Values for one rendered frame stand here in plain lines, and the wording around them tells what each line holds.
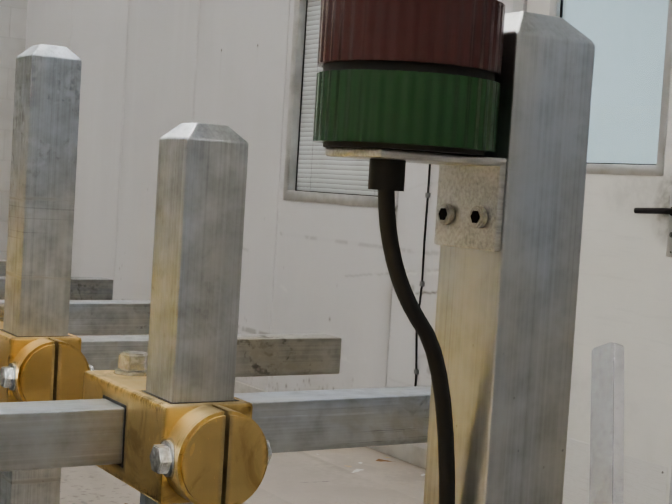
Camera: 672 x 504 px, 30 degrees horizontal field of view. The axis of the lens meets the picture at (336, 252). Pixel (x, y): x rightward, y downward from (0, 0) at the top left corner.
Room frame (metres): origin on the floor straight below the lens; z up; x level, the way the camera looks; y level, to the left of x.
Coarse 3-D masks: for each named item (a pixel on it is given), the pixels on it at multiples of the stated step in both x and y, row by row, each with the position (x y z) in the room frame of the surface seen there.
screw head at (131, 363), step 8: (128, 352) 0.71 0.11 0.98; (136, 352) 0.71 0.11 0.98; (144, 352) 0.71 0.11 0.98; (120, 360) 0.71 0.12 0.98; (128, 360) 0.70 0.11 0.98; (136, 360) 0.71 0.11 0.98; (144, 360) 0.71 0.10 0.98; (120, 368) 0.71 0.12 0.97; (128, 368) 0.70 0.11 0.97; (136, 368) 0.71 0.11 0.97; (144, 368) 0.71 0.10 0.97
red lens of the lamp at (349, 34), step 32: (352, 0) 0.39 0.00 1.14; (384, 0) 0.38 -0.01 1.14; (416, 0) 0.38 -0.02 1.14; (448, 0) 0.38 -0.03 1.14; (480, 0) 0.39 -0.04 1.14; (320, 32) 0.41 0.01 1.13; (352, 32) 0.39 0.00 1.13; (384, 32) 0.38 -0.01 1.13; (416, 32) 0.38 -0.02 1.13; (448, 32) 0.38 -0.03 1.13; (480, 32) 0.39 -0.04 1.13; (320, 64) 0.41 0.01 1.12; (448, 64) 0.39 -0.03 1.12; (480, 64) 0.39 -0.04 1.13
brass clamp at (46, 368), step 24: (0, 336) 0.85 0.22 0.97; (24, 336) 0.84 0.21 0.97; (48, 336) 0.85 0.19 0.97; (72, 336) 0.86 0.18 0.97; (0, 360) 0.84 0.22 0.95; (24, 360) 0.81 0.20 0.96; (48, 360) 0.82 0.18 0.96; (72, 360) 0.83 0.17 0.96; (0, 384) 0.82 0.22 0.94; (24, 384) 0.81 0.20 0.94; (48, 384) 0.82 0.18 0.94; (72, 384) 0.83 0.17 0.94
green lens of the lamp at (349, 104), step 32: (320, 96) 0.40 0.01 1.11; (352, 96) 0.39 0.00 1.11; (384, 96) 0.38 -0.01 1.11; (416, 96) 0.38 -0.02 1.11; (448, 96) 0.38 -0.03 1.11; (480, 96) 0.39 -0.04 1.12; (320, 128) 0.40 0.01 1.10; (352, 128) 0.39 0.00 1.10; (384, 128) 0.38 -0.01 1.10; (416, 128) 0.38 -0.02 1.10; (448, 128) 0.38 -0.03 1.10; (480, 128) 0.39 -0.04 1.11
